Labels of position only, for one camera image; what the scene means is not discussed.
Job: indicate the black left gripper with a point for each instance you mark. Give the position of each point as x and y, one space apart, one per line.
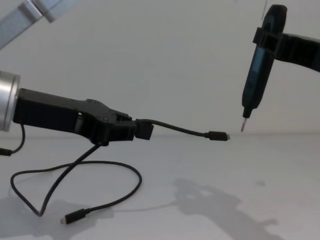
50 110

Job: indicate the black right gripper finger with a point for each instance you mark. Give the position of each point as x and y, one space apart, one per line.
305 38
297 53

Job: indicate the black electric screwdriver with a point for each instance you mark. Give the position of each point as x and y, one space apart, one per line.
260 75

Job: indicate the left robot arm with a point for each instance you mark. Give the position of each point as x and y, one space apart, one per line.
7 100

